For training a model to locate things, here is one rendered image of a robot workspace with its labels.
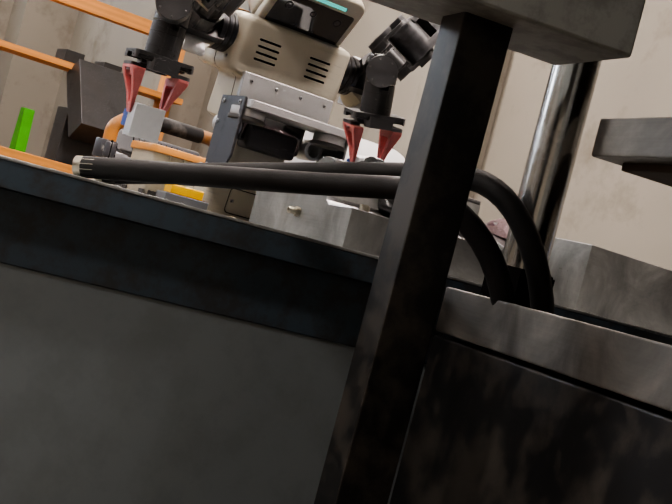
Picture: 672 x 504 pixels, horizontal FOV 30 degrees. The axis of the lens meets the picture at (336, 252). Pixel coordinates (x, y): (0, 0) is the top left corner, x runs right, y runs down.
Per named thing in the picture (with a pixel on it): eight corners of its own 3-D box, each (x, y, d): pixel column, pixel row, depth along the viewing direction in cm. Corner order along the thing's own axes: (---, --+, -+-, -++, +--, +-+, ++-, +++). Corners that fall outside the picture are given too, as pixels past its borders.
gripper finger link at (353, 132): (382, 170, 230) (392, 120, 229) (346, 165, 228) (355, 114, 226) (370, 164, 237) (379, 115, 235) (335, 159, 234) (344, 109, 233)
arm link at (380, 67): (436, 52, 230) (404, 18, 229) (438, 54, 219) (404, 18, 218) (389, 98, 232) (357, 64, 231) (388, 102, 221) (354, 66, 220)
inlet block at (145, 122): (107, 128, 211) (115, 97, 211) (135, 136, 214) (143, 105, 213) (128, 135, 200) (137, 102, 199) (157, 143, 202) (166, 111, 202)
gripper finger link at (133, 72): (163, 121, 201) (179, 65, 201) (121, 109, 198) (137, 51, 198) (150, 119, 207) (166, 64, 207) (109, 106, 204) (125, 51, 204)
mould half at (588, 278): (382, 261, 241) (396, 206, 242) (476, 286, 257) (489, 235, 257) (575, 310, 202) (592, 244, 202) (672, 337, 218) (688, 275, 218)
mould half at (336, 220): (247, 225, 228) (266, 153, 228) (375, 259, 237) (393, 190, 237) (341, 247, 181) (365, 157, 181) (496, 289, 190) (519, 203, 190)
